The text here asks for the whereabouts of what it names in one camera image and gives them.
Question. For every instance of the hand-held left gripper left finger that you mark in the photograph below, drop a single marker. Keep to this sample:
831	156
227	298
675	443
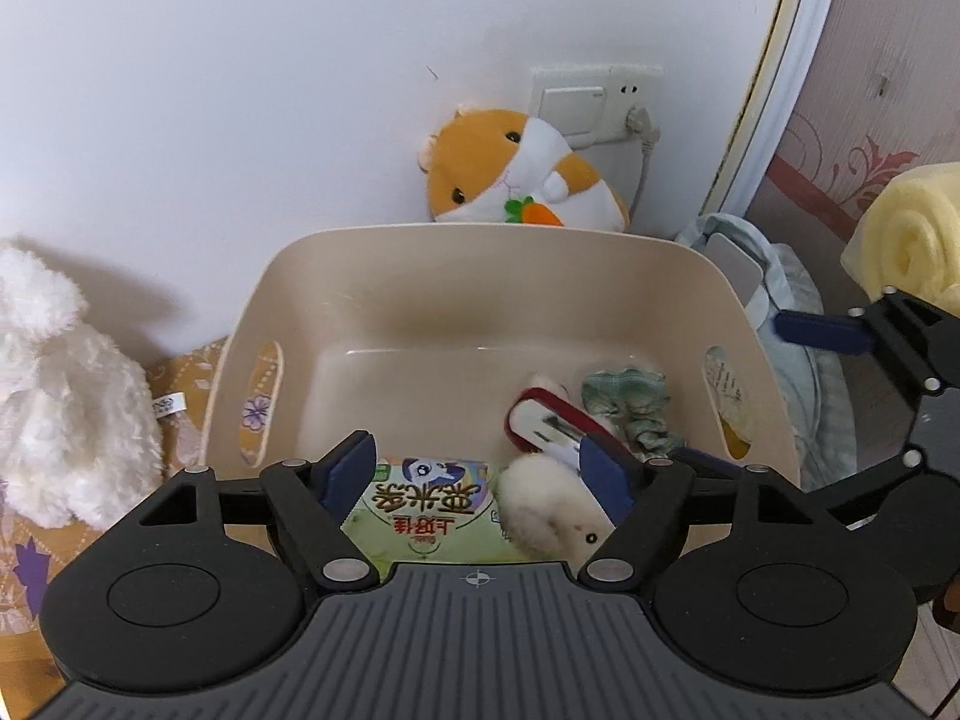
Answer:
349	469

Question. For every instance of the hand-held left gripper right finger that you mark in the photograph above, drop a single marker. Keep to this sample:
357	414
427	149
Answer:
604	480

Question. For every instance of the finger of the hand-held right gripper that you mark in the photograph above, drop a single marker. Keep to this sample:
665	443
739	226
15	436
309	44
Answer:
712	463
817	331

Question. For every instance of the beige plastic storage bin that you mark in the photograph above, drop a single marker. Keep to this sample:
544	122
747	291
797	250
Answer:
450	292

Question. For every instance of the light blue bedding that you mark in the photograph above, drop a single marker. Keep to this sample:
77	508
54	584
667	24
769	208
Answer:
795	277

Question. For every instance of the small white fluffy plush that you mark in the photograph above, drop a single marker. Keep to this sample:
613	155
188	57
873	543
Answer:
536	502

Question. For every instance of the red white stapler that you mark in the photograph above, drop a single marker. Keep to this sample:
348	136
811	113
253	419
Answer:
540	420

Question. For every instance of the green snack packet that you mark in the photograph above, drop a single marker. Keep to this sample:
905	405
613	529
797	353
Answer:
427	510

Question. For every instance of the green checked scrunchie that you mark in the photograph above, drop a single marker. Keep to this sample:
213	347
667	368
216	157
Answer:
622	390

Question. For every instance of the yellow rolled towel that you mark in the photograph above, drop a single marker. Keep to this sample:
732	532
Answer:
915	232

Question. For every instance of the floral patterned door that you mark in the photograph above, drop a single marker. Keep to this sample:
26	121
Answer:
885	52

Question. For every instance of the white fluffy lamb plush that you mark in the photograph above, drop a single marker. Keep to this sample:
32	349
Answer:
67	405

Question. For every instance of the orange white hamster plush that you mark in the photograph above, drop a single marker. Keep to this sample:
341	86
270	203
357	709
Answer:
480	150

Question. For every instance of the white door frame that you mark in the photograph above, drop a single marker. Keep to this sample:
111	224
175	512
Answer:
806	15

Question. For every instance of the white wall socket plate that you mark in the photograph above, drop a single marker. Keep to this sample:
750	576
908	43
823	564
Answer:
570	101

